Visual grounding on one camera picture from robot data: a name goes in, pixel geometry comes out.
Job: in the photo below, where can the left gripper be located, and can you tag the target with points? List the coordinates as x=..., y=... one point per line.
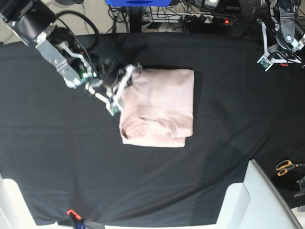
x=276, y=54

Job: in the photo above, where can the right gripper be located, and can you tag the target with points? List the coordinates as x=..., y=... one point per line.
x=112, y=77

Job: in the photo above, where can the pink T-shirt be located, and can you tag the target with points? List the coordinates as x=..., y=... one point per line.
x=158, y=108

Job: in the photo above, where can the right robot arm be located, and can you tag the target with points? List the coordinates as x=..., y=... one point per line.
x=34, y=23

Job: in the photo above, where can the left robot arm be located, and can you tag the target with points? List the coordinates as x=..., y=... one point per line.
x=283, y=35

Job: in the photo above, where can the black power strip red light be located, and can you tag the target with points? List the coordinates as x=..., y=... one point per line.
x=223, y=21

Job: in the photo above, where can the blue plastic box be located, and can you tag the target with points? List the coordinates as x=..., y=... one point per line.
x=138, y=3

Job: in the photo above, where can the black table cloth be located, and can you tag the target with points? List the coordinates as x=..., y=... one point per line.
x=64, y=150

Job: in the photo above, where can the white power strip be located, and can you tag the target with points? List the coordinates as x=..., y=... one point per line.
x=175, y=17

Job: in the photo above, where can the black device right edge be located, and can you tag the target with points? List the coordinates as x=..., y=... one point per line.
x=301, y=184

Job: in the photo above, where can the white base block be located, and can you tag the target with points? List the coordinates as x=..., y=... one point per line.
x=255, y=203
x=14, y=213

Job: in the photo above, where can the red clip front edge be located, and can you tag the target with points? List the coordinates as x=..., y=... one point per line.
x=72, y=214

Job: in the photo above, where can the black table post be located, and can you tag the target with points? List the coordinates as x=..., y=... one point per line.
x=135, y=19

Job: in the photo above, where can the orange handled scissors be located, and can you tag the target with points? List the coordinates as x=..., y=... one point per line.
x=285, y=166

